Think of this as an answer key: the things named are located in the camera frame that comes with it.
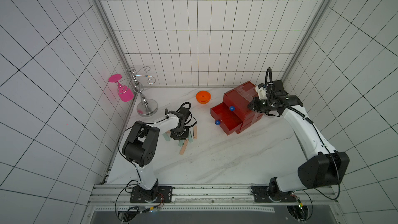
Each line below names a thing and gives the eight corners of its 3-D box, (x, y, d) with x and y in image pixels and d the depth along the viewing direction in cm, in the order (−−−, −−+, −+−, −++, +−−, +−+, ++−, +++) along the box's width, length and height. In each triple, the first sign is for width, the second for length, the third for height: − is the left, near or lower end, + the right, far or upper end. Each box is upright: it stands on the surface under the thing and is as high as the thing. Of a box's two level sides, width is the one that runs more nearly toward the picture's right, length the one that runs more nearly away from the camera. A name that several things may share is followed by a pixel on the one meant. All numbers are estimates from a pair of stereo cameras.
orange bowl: (194, 99, 113) (193, 95, 110) (203, 92, 118) (203, 88, 114) (203, 107, 109) (203, 103, 105) (212, 99, 114) (213, 95, 110)
